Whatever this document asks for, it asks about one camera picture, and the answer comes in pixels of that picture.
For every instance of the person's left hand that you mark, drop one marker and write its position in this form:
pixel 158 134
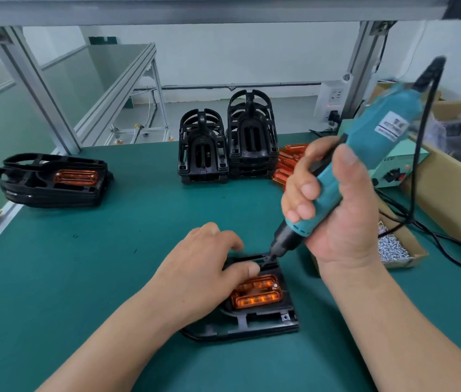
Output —
pixel 193 277

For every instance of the person's right hand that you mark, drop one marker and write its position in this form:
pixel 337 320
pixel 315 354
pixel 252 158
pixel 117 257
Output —
pixel 349 228

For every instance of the person's right little finger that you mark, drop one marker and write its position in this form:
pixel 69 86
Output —
pixel 293 218

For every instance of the person's right thumb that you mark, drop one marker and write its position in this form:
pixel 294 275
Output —
pixel 351 175

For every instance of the person's right middle finger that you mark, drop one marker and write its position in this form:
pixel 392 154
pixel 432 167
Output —
pixel 297 188

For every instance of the person's left thumb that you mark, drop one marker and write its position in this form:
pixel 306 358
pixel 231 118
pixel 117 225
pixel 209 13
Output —
pixel 243 270

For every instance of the black plastic frame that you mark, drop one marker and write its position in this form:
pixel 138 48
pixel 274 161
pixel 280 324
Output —
pixel 259 324

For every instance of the teal electric screwdriver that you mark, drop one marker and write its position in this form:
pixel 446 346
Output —
pixel 381 126

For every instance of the person's right forearm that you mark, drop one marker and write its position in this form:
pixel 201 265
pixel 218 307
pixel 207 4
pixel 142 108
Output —
pixel 398 334

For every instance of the person's left forearm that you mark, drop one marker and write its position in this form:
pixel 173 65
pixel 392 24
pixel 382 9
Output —
pixel 124 342

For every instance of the pile of orange inserts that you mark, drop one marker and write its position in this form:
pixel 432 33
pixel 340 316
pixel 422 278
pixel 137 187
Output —
pixel 286 165

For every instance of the orange translucent insert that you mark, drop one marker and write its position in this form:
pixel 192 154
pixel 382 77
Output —
pixel 261 295

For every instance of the pale green power supply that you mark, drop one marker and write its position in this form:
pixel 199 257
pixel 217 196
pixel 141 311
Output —
pixel 398 165

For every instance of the black plug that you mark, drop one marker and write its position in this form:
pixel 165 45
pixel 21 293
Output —
pixel 333 117

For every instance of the white power socket strip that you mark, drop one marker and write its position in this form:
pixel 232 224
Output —
pixel 332 97

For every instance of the pile of silver screws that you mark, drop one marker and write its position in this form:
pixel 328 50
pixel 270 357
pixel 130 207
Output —
pixel 391 246

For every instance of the small cardboard screw box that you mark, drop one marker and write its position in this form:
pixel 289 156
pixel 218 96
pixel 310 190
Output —
pixel 412 244

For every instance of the large cardboard box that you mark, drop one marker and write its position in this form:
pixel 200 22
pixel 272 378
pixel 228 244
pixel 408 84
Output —
pixel 455 191

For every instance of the neighbouring aluminium workbench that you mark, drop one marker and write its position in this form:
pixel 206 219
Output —
pixel 120 81

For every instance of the flat stack of black frames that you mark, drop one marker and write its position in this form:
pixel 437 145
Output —
pixel 30 187

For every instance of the tall upright black frame stack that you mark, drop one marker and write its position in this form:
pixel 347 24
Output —
pixel 252 138

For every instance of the short upright black frame stack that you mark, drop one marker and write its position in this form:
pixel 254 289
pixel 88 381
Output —
pixel 202 153

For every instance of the grey wall pipe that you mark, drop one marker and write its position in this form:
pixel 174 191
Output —
pixel 230 85

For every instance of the aluminium workbench frame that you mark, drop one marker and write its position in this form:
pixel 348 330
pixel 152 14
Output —
pixel 34 85

